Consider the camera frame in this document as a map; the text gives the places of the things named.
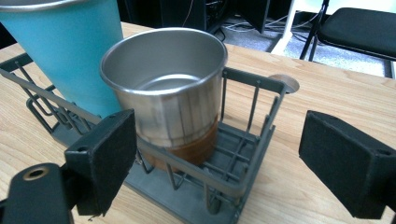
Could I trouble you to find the steel cup with brown base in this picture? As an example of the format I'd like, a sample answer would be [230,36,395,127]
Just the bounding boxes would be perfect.
[99,27,229,172]

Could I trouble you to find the dark green wire basket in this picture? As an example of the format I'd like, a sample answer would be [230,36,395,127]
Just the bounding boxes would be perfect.
[0,52,289,224]

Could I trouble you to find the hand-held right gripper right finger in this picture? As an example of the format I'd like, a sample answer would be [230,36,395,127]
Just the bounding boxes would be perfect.
[298,110,396,220]

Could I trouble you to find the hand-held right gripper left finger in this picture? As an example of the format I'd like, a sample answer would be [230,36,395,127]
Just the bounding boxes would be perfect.
[64,108,138,217]

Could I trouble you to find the white desk leg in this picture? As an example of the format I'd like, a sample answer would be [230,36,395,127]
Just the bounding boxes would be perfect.
[270,0,396,57]

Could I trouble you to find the black panel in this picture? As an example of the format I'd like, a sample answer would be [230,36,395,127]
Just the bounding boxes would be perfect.
[237,0,269,35]

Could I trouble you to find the round grey table grommet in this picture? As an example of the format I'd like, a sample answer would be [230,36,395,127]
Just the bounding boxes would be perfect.
[269,74,301,94]

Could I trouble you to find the black folding chair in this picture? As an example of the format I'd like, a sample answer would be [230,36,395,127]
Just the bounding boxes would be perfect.
[299,0,396,62]

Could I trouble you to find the teal metal cup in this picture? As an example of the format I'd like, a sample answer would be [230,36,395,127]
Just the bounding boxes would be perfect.
[0,0,124,119]

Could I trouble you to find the black floor cables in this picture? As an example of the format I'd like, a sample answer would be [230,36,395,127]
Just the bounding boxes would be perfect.
[218,13,283,35]

